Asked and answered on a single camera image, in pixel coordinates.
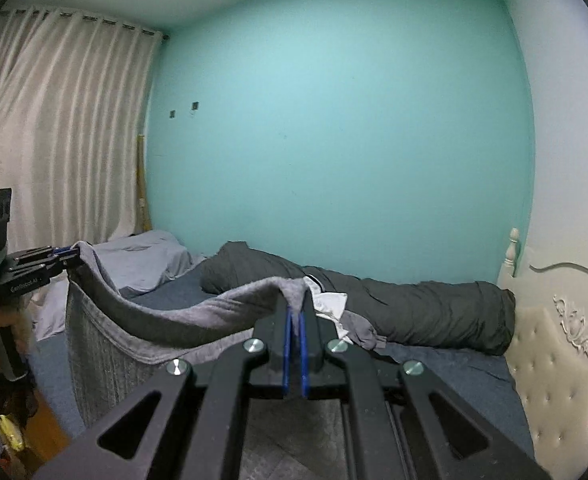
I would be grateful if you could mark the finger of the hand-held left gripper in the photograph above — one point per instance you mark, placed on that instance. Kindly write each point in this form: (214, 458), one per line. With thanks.
(64, 266)
(54, 252)

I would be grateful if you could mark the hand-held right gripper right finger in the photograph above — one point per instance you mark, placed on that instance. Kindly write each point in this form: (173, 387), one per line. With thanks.
(305, 360)

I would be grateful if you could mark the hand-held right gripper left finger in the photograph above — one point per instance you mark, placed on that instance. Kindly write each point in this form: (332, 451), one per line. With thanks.
(288, 355)

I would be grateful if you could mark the grey sweater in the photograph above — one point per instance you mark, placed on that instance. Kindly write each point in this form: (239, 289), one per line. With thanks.
(174, 330)

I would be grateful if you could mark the white crumpled cloth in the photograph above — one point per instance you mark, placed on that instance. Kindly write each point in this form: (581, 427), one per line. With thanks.
(331, 305)

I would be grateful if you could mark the light grey crumpled garment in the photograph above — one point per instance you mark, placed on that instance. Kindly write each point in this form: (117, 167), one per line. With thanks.
(364, 332)

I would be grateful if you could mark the lilac crumpled bed sheet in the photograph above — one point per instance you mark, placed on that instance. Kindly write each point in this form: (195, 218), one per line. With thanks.
(139, 255)

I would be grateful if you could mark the wooden strip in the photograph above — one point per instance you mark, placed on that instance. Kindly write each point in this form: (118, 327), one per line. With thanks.
(143, 195)

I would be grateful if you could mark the beige curtain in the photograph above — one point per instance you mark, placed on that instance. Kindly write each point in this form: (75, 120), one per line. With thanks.
(64, 135)

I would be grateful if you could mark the dark grey rolled duvet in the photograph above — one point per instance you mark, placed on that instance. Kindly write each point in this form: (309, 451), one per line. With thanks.
(424, 310)

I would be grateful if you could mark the blue patterned bed sheet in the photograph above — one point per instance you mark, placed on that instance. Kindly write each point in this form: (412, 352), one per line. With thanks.
(449, 375)

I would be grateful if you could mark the yellow packet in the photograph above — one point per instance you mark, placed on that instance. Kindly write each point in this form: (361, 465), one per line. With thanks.
(10, 432)

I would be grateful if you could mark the curtain rod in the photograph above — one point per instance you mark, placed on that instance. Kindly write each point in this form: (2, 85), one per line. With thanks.
(124, 27)

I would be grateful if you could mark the cream tufted headboard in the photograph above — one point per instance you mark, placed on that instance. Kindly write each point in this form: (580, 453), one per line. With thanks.
(554, 370)

